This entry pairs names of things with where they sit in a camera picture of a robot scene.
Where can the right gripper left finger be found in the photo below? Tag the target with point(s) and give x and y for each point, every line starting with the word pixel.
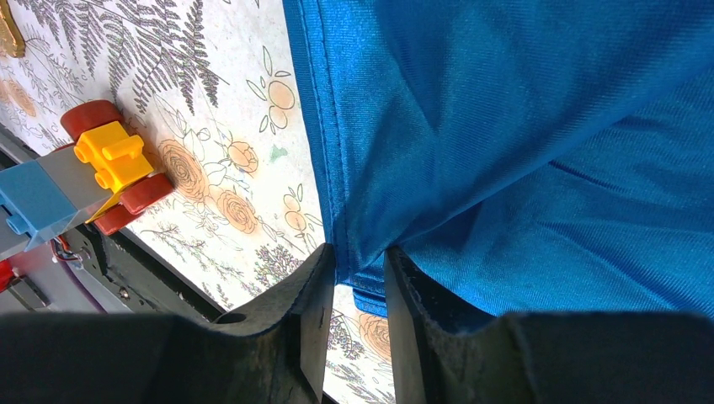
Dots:
pixel 270 350

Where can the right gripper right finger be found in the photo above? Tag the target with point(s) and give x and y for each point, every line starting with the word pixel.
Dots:
pixel 444 350

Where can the blue cloth napkin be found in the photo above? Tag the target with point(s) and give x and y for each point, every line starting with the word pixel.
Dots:
pixel 527 155

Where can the blue orange toy car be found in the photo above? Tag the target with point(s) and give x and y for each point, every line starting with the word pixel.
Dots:
pixel 102 178

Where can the floral tablecloth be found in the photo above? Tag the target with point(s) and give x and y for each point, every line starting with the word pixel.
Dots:
pixel 208 85

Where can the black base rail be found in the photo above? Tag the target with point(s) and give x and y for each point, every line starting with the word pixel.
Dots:
pixel 84 270

